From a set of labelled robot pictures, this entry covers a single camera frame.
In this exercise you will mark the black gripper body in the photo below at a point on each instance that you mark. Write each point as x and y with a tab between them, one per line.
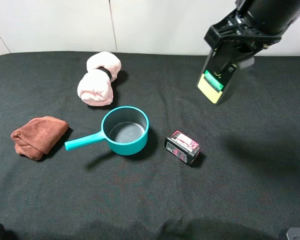
236	29

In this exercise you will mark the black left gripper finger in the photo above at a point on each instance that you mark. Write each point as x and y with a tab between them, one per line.
222	57

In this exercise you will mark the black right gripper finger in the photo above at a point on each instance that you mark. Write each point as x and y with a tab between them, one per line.
246	62

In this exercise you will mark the grey green pump bottle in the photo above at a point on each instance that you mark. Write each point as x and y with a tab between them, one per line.
218	88

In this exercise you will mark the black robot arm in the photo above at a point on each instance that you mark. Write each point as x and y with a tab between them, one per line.
269	16

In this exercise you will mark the grey object bottom right corner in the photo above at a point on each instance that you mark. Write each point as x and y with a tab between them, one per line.
293	233

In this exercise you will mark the black pink small box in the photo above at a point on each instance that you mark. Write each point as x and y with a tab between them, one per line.
183	147

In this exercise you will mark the black table cloth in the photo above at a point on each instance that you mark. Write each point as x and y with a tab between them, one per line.
244	184

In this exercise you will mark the rolled pink towel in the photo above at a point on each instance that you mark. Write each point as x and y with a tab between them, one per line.
95	88

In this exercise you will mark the folded brown cloth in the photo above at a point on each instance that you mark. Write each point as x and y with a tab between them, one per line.
37	137

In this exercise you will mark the teal saucepan with handle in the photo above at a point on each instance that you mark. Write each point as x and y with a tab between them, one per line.
124	128

